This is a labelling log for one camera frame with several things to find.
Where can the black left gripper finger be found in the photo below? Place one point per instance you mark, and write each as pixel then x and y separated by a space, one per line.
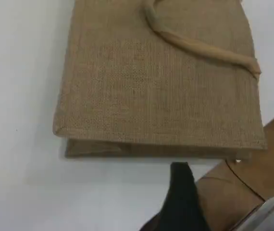
pixel 180 204

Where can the brown jute tote bag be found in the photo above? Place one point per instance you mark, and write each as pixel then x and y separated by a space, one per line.
pixel 163 96

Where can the grey metal frame bar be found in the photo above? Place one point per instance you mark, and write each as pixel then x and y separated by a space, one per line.
pixel 271 216

